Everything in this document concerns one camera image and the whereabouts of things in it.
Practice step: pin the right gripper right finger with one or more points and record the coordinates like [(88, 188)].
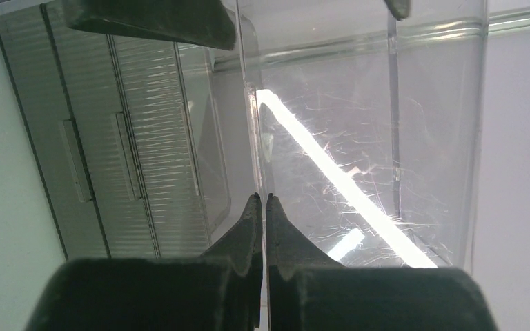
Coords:
[(308, 290)]

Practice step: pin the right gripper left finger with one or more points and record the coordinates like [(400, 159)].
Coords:
[(218, 290)]

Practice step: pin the clear plastic drawer cabinet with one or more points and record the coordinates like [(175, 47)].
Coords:
[(365, 127)]

